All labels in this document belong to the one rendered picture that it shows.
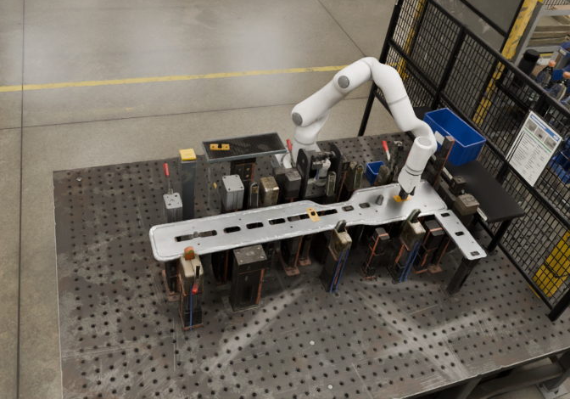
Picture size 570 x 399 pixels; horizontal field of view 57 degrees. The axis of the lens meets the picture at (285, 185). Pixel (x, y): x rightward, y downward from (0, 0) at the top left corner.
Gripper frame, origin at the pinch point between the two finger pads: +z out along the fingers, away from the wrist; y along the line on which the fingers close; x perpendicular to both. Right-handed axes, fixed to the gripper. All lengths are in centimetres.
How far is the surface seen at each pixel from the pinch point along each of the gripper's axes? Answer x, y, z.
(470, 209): 26.6, 16.9, -0.6
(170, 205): -107, -13, -3
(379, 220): -17.7, 10.3, 3.1
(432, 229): 5.5, 19.8, 5.0
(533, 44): 200, -135, 7
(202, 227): -96, -4, 3
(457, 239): 12.2, 29.6, 2.9
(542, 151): 54, 15, -30
